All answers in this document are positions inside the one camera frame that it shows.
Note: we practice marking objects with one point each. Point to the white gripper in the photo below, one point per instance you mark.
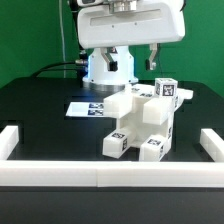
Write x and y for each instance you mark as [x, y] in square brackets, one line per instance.
[152, 22]

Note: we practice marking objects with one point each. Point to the white chair back piece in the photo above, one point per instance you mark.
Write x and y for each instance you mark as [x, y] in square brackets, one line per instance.
[120, 104]

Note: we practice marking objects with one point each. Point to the white chair seat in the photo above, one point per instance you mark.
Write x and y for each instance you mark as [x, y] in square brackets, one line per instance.
[143, 126]

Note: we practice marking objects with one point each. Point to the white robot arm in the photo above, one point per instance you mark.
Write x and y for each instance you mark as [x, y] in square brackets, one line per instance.
[98, 76]

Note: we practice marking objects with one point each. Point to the white sheet with tags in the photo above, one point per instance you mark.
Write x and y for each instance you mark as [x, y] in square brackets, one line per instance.
[85, 109]

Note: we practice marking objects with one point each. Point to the white U-shaped fence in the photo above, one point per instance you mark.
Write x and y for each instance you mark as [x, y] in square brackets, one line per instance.
[103, 174]

